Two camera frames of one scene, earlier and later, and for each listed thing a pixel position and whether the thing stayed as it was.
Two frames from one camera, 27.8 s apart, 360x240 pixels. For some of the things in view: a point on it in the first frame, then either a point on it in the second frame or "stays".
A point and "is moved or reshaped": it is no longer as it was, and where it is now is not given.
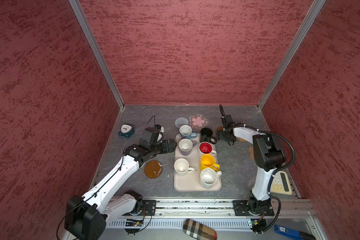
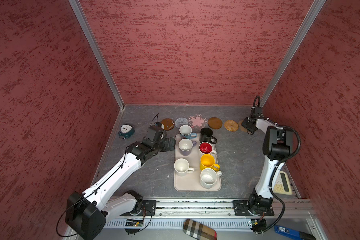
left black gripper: (171, 148) stays
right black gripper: (220, 136) to (244, 124)
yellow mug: (207, 161) stays
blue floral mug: (185, 132) stays
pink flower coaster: (198, 121) stays
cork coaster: (251, 152) is moved or reshaped
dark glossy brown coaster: (153, 169) to (167, 124)
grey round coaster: (181, 121) stays
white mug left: (181, 167) stays
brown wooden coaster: (219, 128) is moved or reshaped
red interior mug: (205, 147) stays
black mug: (206, 135) stays
